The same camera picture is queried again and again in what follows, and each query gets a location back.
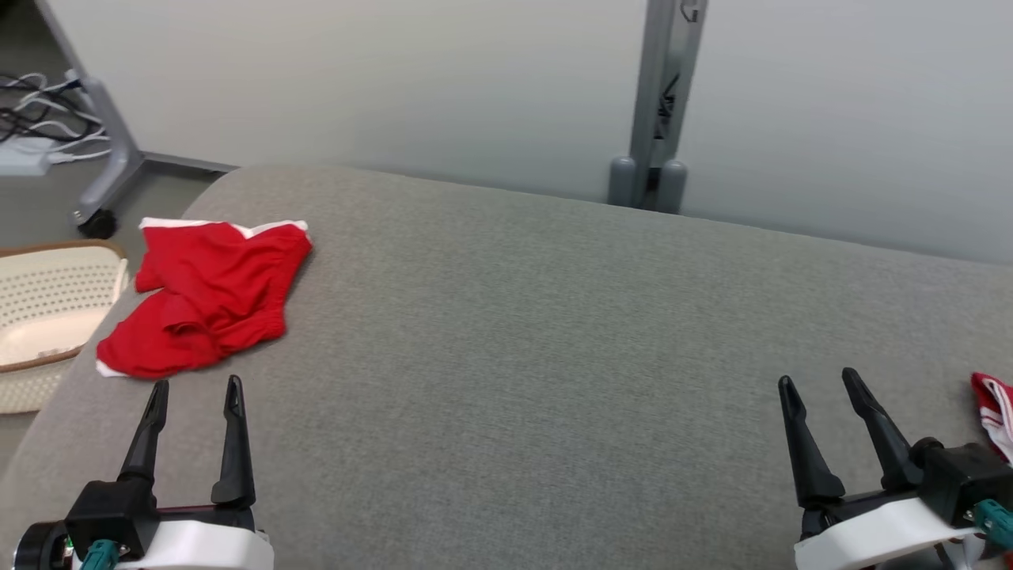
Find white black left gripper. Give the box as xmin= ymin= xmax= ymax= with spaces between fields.
xmin=119 ymin=376 xmax=274 ymax=570

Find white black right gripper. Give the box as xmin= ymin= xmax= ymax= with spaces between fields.
xmin=778 ymin=367 xmax=982 ymax=570

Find red Bulls jersey white sleeves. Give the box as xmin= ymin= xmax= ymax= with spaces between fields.
xmin=971 ymin=371 xmax=1013 ymax=466

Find red shorts white trim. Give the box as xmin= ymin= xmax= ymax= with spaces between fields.
xmin=95 ymin=218 xmax=313 ymax=380

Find cream perforated laundry basket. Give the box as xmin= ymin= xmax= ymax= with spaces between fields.
xmin=0 ymin=240 xmax=130 ymax=415

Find grey desk leg with caster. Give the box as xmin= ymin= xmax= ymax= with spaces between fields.
xmin=36 ymin=0 xmax=146 ymax=240

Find white power strip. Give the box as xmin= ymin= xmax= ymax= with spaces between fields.
xmin=0 ymin=136 xmax=55 ymax=177

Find grey partition base rail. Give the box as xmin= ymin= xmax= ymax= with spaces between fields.
xmin=141 ymin=149 xmax=240 ymax=175

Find black and white cable bundle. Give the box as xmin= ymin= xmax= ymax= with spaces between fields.
xmin=0 ymin=70 xmax=112 ymax=167

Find grey partition post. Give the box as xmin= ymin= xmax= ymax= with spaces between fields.
xmin=607 ymin=0 xmax=710 ymax=215

